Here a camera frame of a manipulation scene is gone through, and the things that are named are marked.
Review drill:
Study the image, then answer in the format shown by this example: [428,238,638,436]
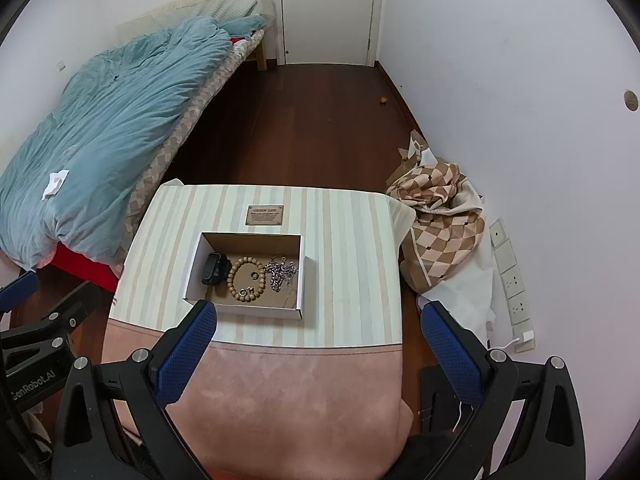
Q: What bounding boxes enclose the red bed sheet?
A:
[37,242,122,293]

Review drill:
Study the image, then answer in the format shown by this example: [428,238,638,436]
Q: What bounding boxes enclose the white paper scrap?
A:
[42,170,71,199]

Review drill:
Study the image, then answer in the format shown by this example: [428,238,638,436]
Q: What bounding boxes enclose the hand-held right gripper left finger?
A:
[51,300,218,480]

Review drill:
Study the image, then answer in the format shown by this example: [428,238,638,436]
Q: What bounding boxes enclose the pink cloth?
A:
[100,317,416,471]

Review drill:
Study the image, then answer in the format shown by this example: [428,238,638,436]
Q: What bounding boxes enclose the cream quilted pad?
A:
[117,0,273,41]

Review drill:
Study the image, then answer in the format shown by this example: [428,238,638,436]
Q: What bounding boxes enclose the cardboard box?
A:
[182,231,306,321]

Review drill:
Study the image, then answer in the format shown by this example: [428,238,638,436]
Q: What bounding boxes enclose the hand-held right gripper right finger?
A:
[421,301,586,480]

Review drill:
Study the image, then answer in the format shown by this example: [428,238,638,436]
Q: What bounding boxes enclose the curled silver chain bracelet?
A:
[277,255,300,282]

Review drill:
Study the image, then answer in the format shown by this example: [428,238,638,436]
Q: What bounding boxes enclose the brown tablecloth label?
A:
[246,204,286,227]

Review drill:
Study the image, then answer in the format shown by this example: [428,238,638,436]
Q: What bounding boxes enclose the striped tablecloth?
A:
[107,184,416,350]

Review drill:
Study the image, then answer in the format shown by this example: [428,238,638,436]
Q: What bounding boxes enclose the straight silver chain bracelet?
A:
[263,257,287,294]

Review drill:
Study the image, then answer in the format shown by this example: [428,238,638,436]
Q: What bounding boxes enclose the white wall socket row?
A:
[489,217,534,331]

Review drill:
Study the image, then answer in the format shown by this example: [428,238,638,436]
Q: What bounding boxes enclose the wooden bead bracelet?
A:
[227,256,267,302]

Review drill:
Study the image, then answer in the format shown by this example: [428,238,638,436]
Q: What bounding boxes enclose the white cloth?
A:
[390,180,498,346]

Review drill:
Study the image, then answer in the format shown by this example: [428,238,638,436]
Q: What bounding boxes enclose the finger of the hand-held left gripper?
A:
[0,271,40,313]
[0,281,102,356]

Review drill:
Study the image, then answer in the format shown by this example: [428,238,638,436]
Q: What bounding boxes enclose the light patterned pillow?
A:
[207,0,262,22]

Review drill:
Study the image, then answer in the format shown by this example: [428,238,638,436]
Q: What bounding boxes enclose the beige diamond-patterned mattress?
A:
[122,27,266,241]

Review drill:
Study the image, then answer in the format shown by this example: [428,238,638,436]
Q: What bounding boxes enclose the black wristband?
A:
[201,253,232,286]

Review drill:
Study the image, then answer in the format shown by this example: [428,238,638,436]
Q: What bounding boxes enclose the white door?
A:
[271,0,379,67]

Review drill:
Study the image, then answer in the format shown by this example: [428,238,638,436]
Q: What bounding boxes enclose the blue duvet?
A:
[0,16,266,271]

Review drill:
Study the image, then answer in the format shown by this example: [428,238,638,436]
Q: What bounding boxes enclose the brown checkered cloth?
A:
[386,130,487,293]

